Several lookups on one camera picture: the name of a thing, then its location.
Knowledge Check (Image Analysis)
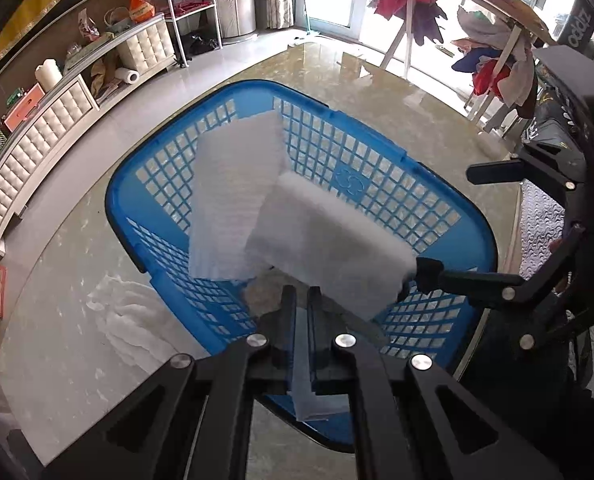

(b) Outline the clothes drying rack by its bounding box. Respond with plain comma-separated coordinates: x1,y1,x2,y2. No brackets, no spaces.
367,0,558,136

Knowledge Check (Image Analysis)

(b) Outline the white tufted cabinet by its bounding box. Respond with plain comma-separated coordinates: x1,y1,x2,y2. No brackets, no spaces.
0,15,178,256

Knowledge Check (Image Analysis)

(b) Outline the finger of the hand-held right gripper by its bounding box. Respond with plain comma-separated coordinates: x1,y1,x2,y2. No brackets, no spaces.
466,145,580,194
416,224,586,352

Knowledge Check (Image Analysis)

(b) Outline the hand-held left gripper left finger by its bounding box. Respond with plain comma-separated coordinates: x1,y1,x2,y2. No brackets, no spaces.
7,285,298,480

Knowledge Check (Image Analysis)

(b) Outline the white towel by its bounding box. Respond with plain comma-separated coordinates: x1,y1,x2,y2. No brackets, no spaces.
243,170,420,423
86,274,205,378
188,109,289,282

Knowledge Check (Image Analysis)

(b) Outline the grey knit chair cushion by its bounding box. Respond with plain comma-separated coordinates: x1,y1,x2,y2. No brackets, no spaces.
519,180,568,281

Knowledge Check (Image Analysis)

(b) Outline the green flat box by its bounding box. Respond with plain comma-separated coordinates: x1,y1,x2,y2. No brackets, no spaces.
62,32,115,71

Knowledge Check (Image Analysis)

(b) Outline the white metal shelf rack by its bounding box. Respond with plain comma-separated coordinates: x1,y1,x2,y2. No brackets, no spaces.
137,0,223,68

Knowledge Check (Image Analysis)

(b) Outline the black bag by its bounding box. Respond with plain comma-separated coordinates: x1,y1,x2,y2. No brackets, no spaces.
182,32,223,56

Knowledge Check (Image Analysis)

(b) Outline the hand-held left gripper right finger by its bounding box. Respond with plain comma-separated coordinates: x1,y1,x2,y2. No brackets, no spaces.
307,285,565,480

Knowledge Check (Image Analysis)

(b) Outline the orange box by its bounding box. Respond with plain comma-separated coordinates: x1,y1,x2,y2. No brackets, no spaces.
4,82,45,131

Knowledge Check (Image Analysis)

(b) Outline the tan paper bag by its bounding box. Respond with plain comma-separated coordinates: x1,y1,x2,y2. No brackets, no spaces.
90,57,123,101

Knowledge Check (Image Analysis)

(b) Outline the green mop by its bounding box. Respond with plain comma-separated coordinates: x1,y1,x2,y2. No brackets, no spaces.
287,0,323,43

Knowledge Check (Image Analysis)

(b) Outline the black printed fabric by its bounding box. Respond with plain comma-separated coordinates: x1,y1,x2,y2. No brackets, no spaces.
522,87,585,171

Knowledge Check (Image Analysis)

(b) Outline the orange bag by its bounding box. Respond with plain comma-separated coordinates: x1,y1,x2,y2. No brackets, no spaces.
126,0,157,23

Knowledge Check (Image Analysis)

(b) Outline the blue plastic basket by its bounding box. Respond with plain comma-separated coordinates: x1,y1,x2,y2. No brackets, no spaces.
104,80,498,453

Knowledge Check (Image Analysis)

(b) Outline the black standing banner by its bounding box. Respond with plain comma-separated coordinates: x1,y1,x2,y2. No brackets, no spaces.
559,0,594,58

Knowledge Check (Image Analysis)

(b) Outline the red bag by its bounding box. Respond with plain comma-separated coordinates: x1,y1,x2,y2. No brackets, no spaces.
172,0,213,23

